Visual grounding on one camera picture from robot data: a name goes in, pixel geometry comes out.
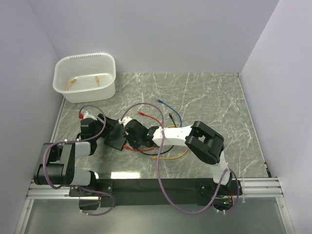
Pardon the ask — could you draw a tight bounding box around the black network switch box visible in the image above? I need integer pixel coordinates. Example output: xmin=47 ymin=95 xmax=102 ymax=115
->
xmin=104 ymin=123 xmax=126 ymax=151

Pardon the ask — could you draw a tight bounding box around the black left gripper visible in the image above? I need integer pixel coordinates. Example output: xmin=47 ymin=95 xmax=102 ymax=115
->
xmin=92 ymin=113 xmax=118 ymax=140

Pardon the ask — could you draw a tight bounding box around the red ethernet cable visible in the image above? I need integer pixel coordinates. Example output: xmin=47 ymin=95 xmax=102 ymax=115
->
xmin=123 ymin=111 xmax=163 ymax=152

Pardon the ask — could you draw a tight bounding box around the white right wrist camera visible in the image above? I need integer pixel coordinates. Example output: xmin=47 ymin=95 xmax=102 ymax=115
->
xmin=118 ymin=117 xmax=132 ymax=127

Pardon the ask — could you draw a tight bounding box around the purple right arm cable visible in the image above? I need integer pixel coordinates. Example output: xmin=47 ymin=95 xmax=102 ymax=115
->
xmin=118 ymin=103 xmax=241 ymax=215

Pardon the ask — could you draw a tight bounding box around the aluminium rail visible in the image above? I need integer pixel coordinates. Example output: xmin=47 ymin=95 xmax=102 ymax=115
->
xmin=26 ymin=177 xmax=284 ymax=200

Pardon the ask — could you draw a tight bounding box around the yellow ethernet cable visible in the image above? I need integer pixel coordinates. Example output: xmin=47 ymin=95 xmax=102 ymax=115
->
xmin=151 ymin=125 xmax=189 ymax=160

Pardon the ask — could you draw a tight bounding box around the white plastic tub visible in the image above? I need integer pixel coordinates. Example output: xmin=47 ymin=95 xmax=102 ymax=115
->
xmin=53 ymin=53 xmax=116 ymax=103

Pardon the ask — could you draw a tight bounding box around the black ethernet cable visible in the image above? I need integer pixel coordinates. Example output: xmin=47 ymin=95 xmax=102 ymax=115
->
xmin=133 ymin=112 xmax=176 ymax=156

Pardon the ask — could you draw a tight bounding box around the orange cable in tub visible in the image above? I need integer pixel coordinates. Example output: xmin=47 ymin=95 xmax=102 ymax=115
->
xmin=65 ymin=76 xmax=101 ymax=91

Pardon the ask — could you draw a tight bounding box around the blue ethernet cable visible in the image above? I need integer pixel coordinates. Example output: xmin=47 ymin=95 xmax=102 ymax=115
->
xmin=157 ymin=99 xmax=183 ymax=128

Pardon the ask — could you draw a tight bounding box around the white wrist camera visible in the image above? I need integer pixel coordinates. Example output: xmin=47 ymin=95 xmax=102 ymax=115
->
xmin=78 ymin=111 xmax=97 ymax=120
xmin=118 ymin=117 xmax=132 ymax=127

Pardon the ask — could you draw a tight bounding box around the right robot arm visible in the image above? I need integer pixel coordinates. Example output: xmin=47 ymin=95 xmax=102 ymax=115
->
xmin=119 ymin=117 xmax=233 ymax=195

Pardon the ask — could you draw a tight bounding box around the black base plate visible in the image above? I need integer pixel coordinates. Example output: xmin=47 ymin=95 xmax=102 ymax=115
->
xmin=68 ymin=178 xmax=244 ymax=208

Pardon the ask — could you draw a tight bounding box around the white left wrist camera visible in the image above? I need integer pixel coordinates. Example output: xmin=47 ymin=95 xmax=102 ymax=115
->
xmin=78 ymin=111 xmax=97 ymax=120

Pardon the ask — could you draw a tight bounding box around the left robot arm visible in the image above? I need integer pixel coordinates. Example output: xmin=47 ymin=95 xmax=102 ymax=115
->
xmin=34 ymin=112 xmax=118 ymax=196

